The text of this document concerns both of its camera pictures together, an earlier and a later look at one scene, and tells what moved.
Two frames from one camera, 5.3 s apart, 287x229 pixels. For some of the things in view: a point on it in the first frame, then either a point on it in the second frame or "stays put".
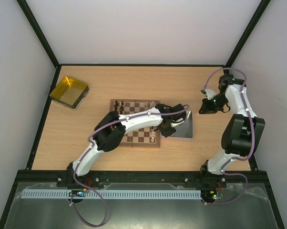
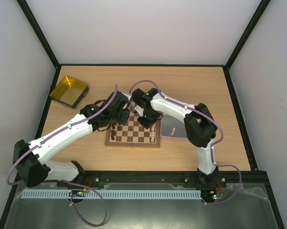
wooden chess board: x=141 y=137 stays put
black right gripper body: x=207 y=108 -> x=148 y=121
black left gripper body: x=164 y=130 -> x=122 y=120
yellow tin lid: x=70 y=92 stays put
